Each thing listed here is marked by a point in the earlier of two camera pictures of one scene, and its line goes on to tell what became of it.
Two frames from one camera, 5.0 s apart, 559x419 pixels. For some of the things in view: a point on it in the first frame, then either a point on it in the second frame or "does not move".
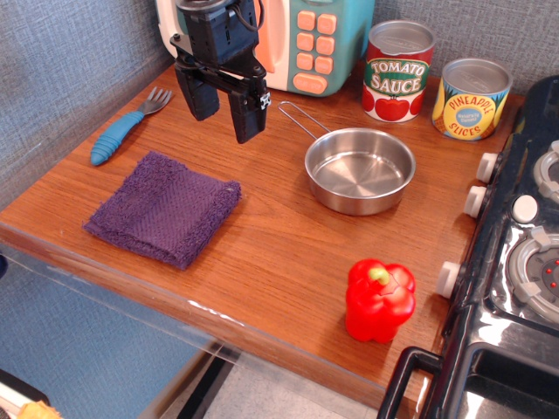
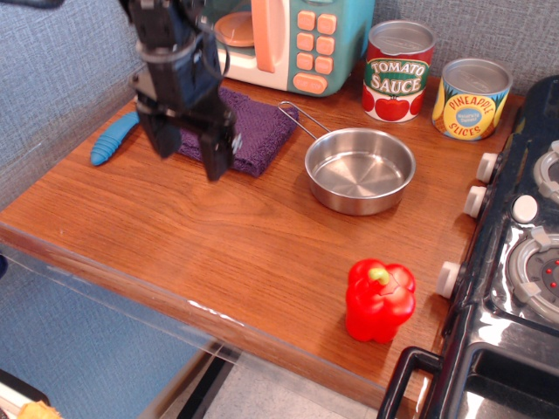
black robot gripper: x=220 y=39 → x=184 y=62
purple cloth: x=161 y=209 → x=261 y=130
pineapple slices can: x=472 y=99 does not move
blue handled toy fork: x=113 y=137 does not move
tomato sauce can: x=398 y=58 does not move
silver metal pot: x=355 y=171 does not move
